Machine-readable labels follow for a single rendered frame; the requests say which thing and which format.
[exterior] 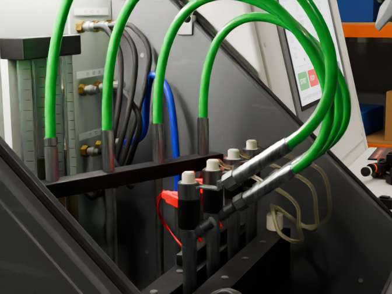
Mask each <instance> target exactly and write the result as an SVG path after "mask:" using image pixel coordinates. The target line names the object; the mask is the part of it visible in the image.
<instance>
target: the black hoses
mask: <svg viewBox="0 0 392 294"><path fill-rule="evenodd" d="M114 25H115V23H109V24H108V26H106V25H105V24H103V23H96V24H94V25H93V28H94V29H103V30H104V31H105V32H106V34H107V35H108V36H109V38H111V34H112V31H111V30H110V29H112V28H114ZM125 27H129V28H130V29H131V30H132V31H133V32H134V33H135V34H136V35H137V36H138V37H139V38H140V39H141V41H142V42H143V44H144V46H145V49H146V69H145V76H144V79H143V84H142V89H141V93H140V95H139V100H138V104H137V105H136V104H135V102H134V95H135V89H136V85H137V76H138V53H137V48H136V46H135V43H134V41H133V39H132V37H131V36H130V35H129V33H128V32H127V31H126V30H125V29H124V31H123V34H122V35H123V36H124V37H125V39H126V40H127V41H128V44H129V46H130V48H131V51H132V78H131V86H130V90H129V94H128V92H127V91H126V90H125V89H124V88H123V86H124V59H123V52H122V49H121V46H120V45H119V48H118V53H117V58H118V84H117V85H113V90H117V100H116V105H115V113H114V121H113V126H112V129H113V130H114V144H115V141H116V136H117V130H118V124H119V120H120V113H121V104H122V99H123V96H124V97H125V98H126V100H127V108H126V111H125V116H124V121H123V124H122V128H121V132H120V137H119V139H118V144H117V147H116V150H115V154H114V166H115V167H121V166H124V163H125V160H126V158H127V155H128V151H129V149H130V146H131V142H132V139H133V136H134V133H135V129H136V127H137V131H136V135H135V138H134V141H133V144H132V147H131V150H130V153H129V156H128V159H127V162H126V164H125V166H128V165H131V163H132V161H133V158H134V155H135V152H136V149H137V146H138V144H139V140H140V138H141V134H142V128H143V122H142V117H141V109H142V105H143V102H144V98H145V94H146V90H147V87H148V73H150V71H151V66H152V52H151V47H150V45H149V42H148V40H147V39H146V37H145V36H144V34H143V33H142V32H141V31H140V30H139V29H138V28H137V27H136V26H135V25H134V24H132V23H130V22H127V23H126V25H125ZM132 109H133V111H134V113H135V114H134V117H133V121H132V124H131V128H130V131H129V134H128V137H127V141H126V143H125V146H124V150H123V152H122V155H121V159H120V161H119V162H118V160H119V157H120V153H121V150H122V147H123V143H124V138H125V135H126V131H127V127H128V123H129V120H130V115H131V110H132ZM126 186H127V188H128V189H130V190H131V189H133V188H134V187H135V184H130V185H126ZM84 195H85V196H86V197H87V198H88V199H90V200H92V201H93V200H96V199H97V198H98V197H102V196H104V195H105V190H100V191H94V192H93V195H92V194H91V193H89V192H88V193H84Z"/></svg>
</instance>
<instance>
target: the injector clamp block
mask: <svg viewBox="0 0 392 294"><path fill-rule="evenodd" d="M281 232H282V233H283V234H284V235H286V236H288V237H291V229H290V228H287V227H283V229H282V230H281ZM290 252H291V243H290V242H288V241H286V240H284V239H283V238H282V237H281V236H280V235H279V234H278V233H277V231H270V230H268V229H267V228H265V229H264V230H263V231H262V232H261V233H260V234H259V235H258V236H257V237H255V238H254V239H253V240H252V241H251V242H249V244H248V245H247V246H246V224H245V223H243V222H240V251H239V252H238V253H237V254H236V255H235V256H234V257H233V258H232V259H231V260H229V261H228V238H226V239H225V240H223V241H222V242H221V243H220V269H219V270H218V271H217V272H216V273H215V274H213V275H212V276H211V277H210V278H209V279H208V280H207V255H204V256H203V257H202V258H201V259H199V260H198V261H197V290H196V291H195V292H193V293H192V294H210V293H212V292H214V291H217V290H218V289H221V288H232V289H235V290H237V291H239V292H240V293H241V294H274V293H275V292H276V291H277V290H278V289H279V287H280V286H281V285H282V284H283V283H284V282H285V280H286V279H287V278H288V276H290ZM141 293H142V294H183V266H182V265H177V264H176V265H175V266H174V267H173V268H171V269H170V270H168V271H167V272H166V273H165V274H163V275H162V276H161V277H160V278H158V279H157V280H156V281H154V282H153V283H151V284H150V285H149V286H147V287H146V288H145V289H144V290H142V291H141Z"/></svg>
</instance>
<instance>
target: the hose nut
mask: <svg viewBox="0 0 392 294"><path fill-rule="evenodd" d="M232 173H233V170H231V171H229V172H227V173H226V174H224V175H223V176H222V183H223V185H224V186H225V188H226V189H227V190H229V191H233V190H235V189H236V188H238V187H240V186H241V185H242V184H240V183H238V182H236V181H235V179H234V178H233V175H232Z"/></svg>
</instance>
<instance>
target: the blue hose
mask: <svg viewBox="0 0 392 294"><path fill-rule="evenodd" d="M155 75H156V72H155V71H152V72H149V73H148V87H147V90H146V94H145V98H144V101H143V115H142V122H143V128H142V134H141V138H140V140H139V142H141V141H142V140H143V139H144V138H145V137H146V135H147V133H148V128H149V115H150V103H151V91H152V84H153V80H154V79H155ZM163 90H164V93H165V95H166V99H167V105H168V109H169V118H170V129H171V144H172V152H173V158H175V157H179V156H180V148H179V133H178V126H177V115H176V106H175V102H174V97H173V94H172V90H171V88H170V86H169V84H168V82H167V81H166V79H164V87H163ZM134 138H135V137H134ZM134 138H133V139H132V142H131V146H132V144H133V141H134ZM179 181H181V175H178V176H174V191H176V192H177V183H178V182H179Z"/></svg>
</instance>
